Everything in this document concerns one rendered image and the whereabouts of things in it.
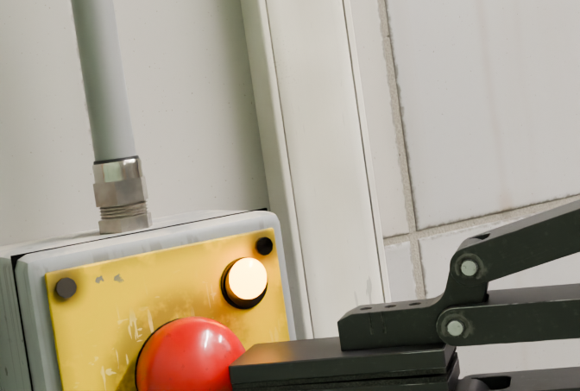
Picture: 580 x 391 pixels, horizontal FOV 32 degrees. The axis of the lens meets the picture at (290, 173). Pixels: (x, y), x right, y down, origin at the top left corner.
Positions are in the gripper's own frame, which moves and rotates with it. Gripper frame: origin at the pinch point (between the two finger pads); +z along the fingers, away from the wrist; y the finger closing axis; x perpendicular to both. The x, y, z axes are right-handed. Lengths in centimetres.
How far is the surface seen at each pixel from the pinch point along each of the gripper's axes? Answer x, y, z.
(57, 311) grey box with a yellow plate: -1.5, -3.0, 9.1
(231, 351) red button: 0.8, -0.7, 4.1
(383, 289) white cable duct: 14.2, 0.1, 1.3
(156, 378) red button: -0.9, -0.4, 6.2
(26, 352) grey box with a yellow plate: -1.0, -1.6, 10.9
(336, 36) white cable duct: 13.7, -11.7, 1.8
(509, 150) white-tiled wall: 22.6, -5.1, -4.7
